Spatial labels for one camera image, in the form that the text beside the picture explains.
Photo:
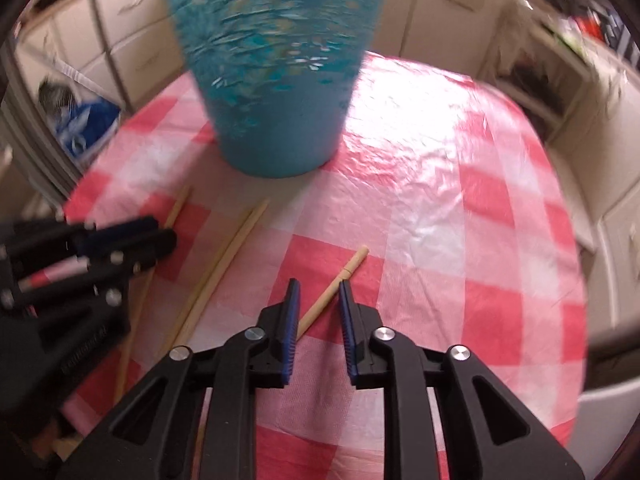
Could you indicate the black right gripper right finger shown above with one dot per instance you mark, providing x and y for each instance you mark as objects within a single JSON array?
[{"x": 445, "y": 411}]

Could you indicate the bamboo chopstick of bundle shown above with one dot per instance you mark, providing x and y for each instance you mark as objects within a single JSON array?
[
  {"x": 192, "y": 321},
  {"x": 196, "y": 291}
]

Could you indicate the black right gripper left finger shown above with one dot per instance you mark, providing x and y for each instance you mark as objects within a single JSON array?
[{"x": 193, "y": 414}]

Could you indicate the teal perforated utensil holder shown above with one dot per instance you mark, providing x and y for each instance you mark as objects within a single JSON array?
[{"x": 276, "y": 76}]

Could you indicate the cream kitchen base cabinets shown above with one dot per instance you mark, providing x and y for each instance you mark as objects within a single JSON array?
[{"x": 123, "y": 50}]

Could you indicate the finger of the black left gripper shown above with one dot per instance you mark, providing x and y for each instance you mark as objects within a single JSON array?
[
  {"x": 116, "y": 252},
  {"x": 125, "y": 227}
]

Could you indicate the blue white plastic bag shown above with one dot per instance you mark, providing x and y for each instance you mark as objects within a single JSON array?
[{"x": 81, "y": 127}]

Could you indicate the red white checkered tablecloth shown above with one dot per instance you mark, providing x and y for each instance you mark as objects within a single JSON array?
[{"x": 441, "y": 178}]

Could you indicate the cream drawer cabinet unit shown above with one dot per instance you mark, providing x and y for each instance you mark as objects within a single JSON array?
[{"x": 583, "y": 100}]

